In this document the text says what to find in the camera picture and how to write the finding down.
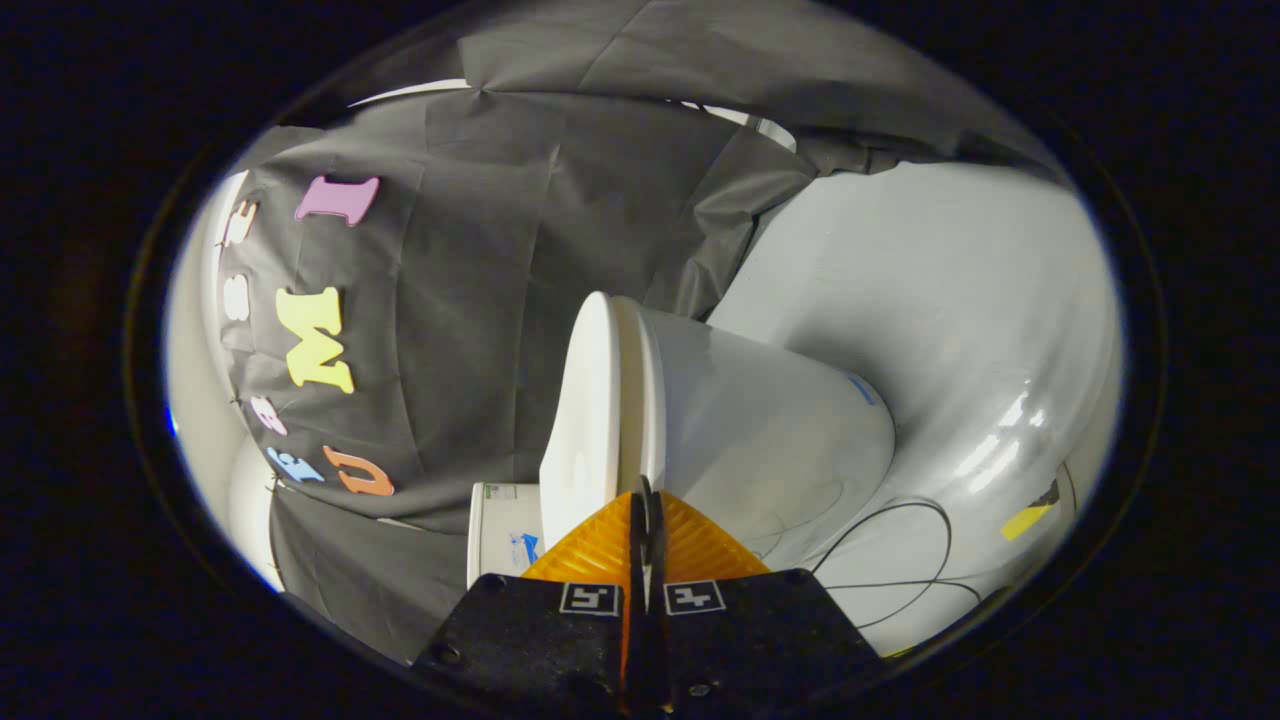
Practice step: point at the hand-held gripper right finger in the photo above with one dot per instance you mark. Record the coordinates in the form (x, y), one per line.
(760, 640)

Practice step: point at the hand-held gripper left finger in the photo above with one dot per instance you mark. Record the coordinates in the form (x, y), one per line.
(530, 640)

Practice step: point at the white toilet lid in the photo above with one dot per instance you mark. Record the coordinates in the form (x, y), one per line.
(585, 400)

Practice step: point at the yellow floor tape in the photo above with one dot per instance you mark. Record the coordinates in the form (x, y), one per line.
(1025, 520)

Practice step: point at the black backdrop cloth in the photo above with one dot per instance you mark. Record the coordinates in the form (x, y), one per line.
(480, 300)

